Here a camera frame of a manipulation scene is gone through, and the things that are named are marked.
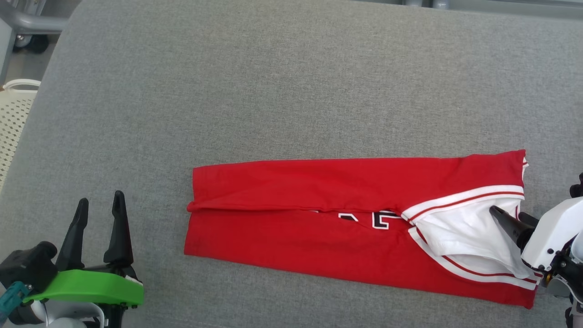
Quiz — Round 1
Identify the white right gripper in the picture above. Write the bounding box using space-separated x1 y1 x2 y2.
489 196 583 284

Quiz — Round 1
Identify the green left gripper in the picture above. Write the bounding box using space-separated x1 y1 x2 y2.
23 190 144 328

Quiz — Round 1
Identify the red jersey white striped trim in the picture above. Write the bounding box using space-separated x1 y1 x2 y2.
184 149 543 310

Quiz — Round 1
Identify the cream perforated laundry basket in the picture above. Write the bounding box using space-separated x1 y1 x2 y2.
0 79 42 192

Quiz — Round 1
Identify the black cart caster wheel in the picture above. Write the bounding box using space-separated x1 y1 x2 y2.
13 34 49 55

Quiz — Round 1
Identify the teal left camera connector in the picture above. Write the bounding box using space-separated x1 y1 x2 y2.
0 281 31 318

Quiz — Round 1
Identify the grey cart frame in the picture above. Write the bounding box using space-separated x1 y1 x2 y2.
0 0 70 85

